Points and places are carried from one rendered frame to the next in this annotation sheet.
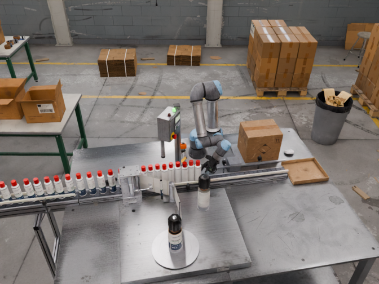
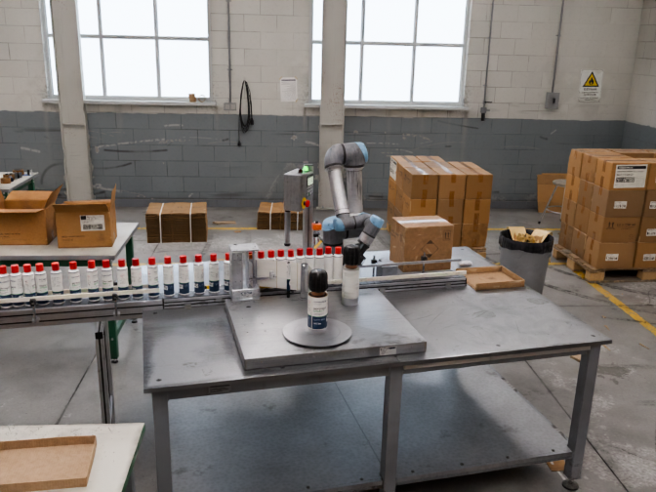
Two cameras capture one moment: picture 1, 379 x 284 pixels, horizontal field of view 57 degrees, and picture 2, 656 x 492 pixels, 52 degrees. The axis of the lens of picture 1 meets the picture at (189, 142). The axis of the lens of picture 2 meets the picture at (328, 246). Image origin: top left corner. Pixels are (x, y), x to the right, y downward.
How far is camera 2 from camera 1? 1.51 m
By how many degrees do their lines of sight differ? 20
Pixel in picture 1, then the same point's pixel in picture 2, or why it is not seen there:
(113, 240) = (222, 335)
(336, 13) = (517, 158)
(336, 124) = (534, 273)
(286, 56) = (449, 196)
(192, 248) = (341, 331)
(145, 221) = (267, 313)
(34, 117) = (71, 237)
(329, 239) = (532, 329)
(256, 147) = (418, 246)
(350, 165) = not seen: hidden behind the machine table
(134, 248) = (257, 334)
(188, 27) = not seen: hidden behind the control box
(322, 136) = not seen: hidden behind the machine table
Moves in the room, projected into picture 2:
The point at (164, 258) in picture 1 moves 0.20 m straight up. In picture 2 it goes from (303, 339) to (304, 296)
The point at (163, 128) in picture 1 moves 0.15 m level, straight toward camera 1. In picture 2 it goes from (292, 188) to (296, 195)
